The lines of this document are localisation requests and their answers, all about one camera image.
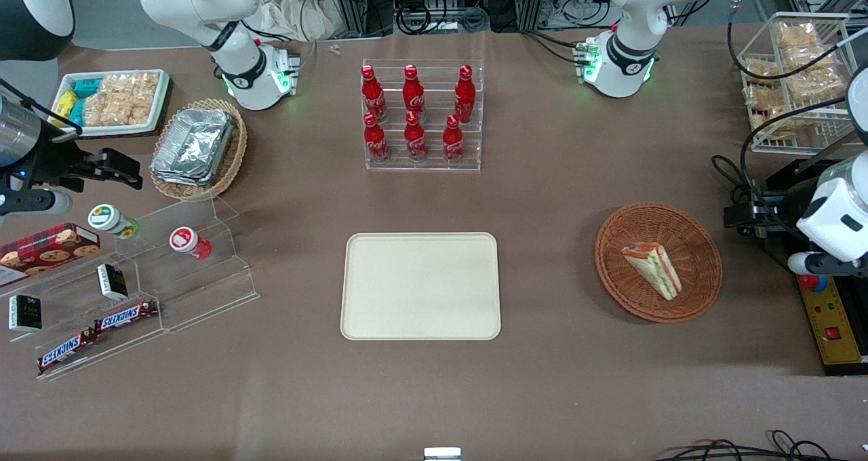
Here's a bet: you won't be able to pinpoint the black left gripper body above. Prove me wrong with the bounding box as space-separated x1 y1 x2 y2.
751 176 811 243

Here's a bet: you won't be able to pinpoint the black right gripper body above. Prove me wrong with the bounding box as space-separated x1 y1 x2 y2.
0 132 92 209

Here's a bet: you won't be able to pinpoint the triangular sandwich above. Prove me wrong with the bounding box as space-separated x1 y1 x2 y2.
621 242 683 302

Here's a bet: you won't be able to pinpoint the white snack tray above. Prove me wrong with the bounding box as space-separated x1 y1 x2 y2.
50 69 171 138

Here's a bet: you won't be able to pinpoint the brown wicker basket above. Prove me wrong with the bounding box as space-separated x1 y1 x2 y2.
594 203 724 325

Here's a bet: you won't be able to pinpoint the light wicker basket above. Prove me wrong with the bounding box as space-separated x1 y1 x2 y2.
149 98 249 201

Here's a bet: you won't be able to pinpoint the cream rectangular tray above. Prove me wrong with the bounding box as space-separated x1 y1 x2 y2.
340 232 502 342

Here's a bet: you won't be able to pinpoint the black machine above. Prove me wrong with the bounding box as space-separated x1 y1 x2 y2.
765 155 868 378

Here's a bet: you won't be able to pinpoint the green lid cup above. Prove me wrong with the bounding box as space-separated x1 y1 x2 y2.
87 203 140 240

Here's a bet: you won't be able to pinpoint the bagged rice crackers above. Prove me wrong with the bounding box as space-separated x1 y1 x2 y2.
81 73 161 127

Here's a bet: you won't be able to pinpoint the stacked aluminium foil containers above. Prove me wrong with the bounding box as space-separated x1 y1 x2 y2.
150 108 235 188

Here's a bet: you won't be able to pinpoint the red cookie box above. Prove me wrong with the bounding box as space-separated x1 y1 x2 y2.
0 223 102 287

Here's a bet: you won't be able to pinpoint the bagged cracker snack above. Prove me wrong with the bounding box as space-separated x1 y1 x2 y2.
774 21 822 49
742 57 782 87
783 43 839 73
743 84 789 111
787 67 847 101
749 106 795 141

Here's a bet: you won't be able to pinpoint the red lid cup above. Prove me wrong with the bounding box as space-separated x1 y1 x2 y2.
169 226 213 260

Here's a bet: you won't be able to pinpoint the small black box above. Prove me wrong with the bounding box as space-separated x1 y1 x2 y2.
7 294 43 332
96 263 129 302

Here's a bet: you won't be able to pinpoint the yellow control panel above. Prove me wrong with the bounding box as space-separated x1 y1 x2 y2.
796 271 868 368

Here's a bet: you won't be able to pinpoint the snickers bar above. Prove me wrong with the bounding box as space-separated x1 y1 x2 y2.
37 329 100 376
93 300 159 334

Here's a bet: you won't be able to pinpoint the clear acrylic step display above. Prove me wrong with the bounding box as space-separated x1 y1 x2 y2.
0 195 261 382

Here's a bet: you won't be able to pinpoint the beige cloth bag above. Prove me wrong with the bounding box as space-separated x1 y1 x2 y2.
256 0 343 43

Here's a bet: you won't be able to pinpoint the red cola bottle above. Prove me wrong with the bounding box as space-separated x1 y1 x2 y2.
361 65 387 123
363 113 391 164
454 64 477 125
402 64 427 120
403 111 429 162
442 114 466 165

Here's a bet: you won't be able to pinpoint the clear acrylic bottle rack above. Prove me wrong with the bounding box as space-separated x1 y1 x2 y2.
361 58 485 173

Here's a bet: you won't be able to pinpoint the black power cable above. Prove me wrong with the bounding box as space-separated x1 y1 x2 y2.
711 155 767 207

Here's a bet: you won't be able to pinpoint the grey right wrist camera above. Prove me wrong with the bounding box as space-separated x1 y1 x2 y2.
0 189 73 219

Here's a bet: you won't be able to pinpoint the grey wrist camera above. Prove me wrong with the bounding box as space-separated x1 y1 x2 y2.
787 249 868 277
0 189 73 219

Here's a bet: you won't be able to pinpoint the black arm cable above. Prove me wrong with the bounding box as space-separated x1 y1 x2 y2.
727 0 868 207

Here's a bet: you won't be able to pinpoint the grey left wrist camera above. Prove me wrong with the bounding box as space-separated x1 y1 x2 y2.
787 249 868 277

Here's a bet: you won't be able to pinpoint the white wire rack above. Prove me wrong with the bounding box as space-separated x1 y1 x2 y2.
735 12 868 155

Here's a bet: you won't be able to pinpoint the black cable bundle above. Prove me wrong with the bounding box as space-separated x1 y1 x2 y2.
652 429 868 461

